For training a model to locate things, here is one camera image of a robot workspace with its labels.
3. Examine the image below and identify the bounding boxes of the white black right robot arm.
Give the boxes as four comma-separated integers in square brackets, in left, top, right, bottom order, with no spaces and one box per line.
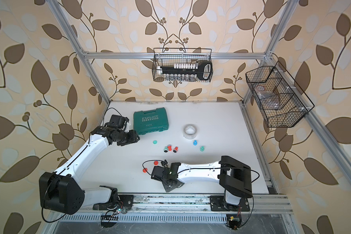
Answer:
[143,156,260,212]

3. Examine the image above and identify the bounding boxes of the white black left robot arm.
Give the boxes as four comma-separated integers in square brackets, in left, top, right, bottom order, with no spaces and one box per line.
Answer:
[39,113,140,215]

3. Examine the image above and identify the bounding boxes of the green plastic tool case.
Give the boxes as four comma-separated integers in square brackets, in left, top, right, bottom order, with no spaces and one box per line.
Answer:
[134,107,169,135]

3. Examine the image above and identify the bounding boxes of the clear packing tape roll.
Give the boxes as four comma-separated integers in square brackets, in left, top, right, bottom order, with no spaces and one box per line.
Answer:
[183,124,198,140]

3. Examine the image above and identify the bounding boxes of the black white tool in basket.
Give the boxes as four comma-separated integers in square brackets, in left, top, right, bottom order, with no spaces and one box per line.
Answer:
[154,61,213,81]

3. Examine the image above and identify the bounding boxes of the plastic bag in basket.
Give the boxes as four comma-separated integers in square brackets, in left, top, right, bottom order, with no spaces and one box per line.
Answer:
[254,85,281,110]

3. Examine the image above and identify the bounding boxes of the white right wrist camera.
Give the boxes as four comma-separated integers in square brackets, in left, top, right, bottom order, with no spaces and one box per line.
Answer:
[151,166,171,181]

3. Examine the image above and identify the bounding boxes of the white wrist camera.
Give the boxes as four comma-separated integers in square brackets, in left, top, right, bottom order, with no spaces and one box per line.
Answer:
[104,115,129,131]
[151,166,171,181]

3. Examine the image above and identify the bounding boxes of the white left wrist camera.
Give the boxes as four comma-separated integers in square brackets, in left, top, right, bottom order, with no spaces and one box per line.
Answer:
[104,115,129,131]

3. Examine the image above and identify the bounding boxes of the black wire basket back wall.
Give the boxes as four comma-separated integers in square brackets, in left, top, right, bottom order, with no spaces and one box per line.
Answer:
[152,47,213,82]

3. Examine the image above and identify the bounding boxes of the black wire basket wall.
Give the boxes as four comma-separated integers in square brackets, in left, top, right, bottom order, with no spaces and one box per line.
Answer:
[245,61,315,128]
[152,47,213,82]

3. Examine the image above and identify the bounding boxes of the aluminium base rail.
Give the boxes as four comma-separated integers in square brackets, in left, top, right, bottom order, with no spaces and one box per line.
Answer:
[46,192,294,224]

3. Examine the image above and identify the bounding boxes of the black wire basket right wall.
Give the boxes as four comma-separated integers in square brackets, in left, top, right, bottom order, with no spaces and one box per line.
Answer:
[245,61,315,128]

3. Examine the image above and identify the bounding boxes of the aluminium cage frame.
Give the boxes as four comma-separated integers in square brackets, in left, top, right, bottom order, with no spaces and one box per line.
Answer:
[47,1,351,185]

